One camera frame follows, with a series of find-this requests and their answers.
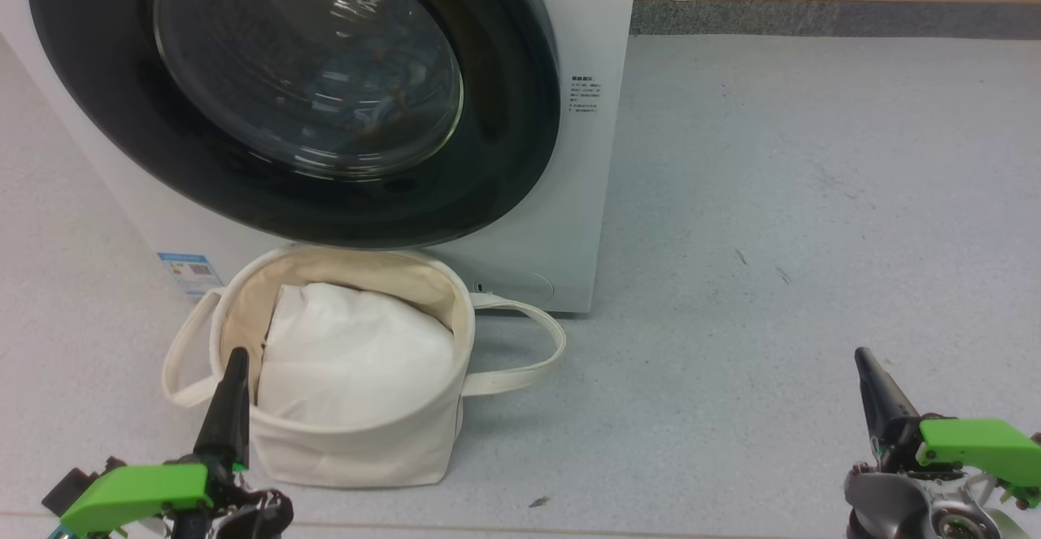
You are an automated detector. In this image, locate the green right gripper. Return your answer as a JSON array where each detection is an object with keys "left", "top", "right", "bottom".
[{"left": 854, "top": 348, "right": 1041, "bottom": 509}]

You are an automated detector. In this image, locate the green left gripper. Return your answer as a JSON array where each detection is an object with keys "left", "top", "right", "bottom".
[{"left": 61, "top": 348, "right": 250, "bottom": 535}]

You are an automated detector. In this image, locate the washing machine door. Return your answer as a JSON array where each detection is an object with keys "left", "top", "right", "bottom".
[{"left": 27, "top": 0, "right": 562, "bottom": 249}]

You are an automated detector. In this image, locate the white front-load washing machine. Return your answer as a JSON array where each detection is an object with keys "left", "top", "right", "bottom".
[{"left": 0, "top": 0, "right": 641, "bottom": 315}]

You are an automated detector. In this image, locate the cream canvas laundry basket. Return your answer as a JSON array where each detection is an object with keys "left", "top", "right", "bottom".
[{"left": 160, "top": 245, "right": 567, "bottom": 489}]

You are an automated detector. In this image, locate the white cloth in basket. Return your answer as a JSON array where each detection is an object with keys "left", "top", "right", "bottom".
[{"left": 256, "top": 282, "right": 456, "bottom": 428}]

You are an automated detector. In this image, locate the blue energy label sticker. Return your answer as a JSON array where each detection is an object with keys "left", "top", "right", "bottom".
[{"left": 157, "top": 252, "right": 224, "bottom": 296}]

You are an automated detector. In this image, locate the round white filter cover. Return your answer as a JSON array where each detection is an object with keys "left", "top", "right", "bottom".
[{"left": 470, "top": 271, "right": 555, "bottom": 306}]

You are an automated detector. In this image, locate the small printed text sticker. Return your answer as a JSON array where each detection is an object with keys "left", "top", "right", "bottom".
[{"left": 569, "top": 74, "right": 604, "bottom": 115}]

